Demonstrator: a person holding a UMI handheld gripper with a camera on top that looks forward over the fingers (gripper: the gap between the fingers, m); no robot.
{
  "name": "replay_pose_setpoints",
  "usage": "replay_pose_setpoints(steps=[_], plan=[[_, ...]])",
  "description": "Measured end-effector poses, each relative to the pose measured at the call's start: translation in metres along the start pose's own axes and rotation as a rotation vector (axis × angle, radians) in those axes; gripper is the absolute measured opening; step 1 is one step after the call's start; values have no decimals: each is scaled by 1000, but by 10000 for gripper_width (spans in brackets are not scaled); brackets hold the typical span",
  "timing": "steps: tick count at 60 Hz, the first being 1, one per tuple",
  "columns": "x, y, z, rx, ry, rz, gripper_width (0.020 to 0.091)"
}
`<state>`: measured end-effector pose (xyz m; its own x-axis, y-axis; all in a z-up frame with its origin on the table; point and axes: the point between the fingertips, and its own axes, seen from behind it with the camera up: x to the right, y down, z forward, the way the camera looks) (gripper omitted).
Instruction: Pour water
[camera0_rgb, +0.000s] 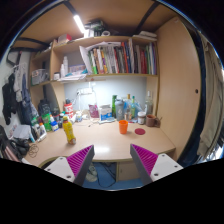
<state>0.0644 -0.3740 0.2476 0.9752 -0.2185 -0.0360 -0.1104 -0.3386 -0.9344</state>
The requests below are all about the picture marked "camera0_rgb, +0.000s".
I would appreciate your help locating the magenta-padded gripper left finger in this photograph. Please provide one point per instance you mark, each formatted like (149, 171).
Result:
(68, 168)

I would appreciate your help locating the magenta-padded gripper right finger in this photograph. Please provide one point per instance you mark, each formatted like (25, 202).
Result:
(156, 166)

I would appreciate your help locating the grey shoe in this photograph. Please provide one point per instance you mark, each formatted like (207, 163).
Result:
(91, 172)

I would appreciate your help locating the yellow drink bottle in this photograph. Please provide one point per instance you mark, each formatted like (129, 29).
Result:
(69, 131)

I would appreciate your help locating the flat round red coaster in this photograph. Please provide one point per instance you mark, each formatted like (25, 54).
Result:
(140, 131)

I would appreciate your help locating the blue-capped small bottle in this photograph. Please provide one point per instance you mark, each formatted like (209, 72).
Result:
(54, 125)

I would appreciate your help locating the brown mug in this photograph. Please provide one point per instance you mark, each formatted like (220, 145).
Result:
(151, 120)

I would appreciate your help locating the green plastic bottle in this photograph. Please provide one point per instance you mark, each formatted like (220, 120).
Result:
(46, 122)

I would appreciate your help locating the orange plastic cup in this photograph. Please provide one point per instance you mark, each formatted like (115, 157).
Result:
(123, 127)

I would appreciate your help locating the red and white canister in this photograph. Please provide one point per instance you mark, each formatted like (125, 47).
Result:
(68, 108)

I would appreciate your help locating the pink pouch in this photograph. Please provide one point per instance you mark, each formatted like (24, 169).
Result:
(93, 111)

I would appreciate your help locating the clear glass bottle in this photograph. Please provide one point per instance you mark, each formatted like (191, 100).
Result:
(149, 104)

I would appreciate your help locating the small green-capped clear bottle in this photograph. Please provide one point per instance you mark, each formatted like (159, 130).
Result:
(133, 107)

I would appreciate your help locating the blue and white box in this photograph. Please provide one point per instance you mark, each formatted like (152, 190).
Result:
(105, 113)

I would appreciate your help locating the grey metal tumbler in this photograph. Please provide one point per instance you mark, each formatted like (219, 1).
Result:
(119, 110)

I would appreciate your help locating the tall green bottle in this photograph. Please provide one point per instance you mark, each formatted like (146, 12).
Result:
(114, 104)

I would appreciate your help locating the beige hanging cloth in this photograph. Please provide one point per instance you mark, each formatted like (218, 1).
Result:
(210, 110)

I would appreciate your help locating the white power strip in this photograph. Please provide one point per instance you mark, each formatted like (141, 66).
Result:
(84, 91)

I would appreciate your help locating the wooden wardrobe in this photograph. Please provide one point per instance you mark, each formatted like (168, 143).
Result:
(176, 86)

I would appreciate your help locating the hanging dark clothes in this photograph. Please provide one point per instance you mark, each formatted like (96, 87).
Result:
(15, 96)

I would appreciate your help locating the wooden shelf unit with books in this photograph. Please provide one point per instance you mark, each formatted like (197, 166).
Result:
(106, 60)

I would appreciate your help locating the ceiling light strip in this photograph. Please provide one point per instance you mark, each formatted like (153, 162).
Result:
(79, 24)

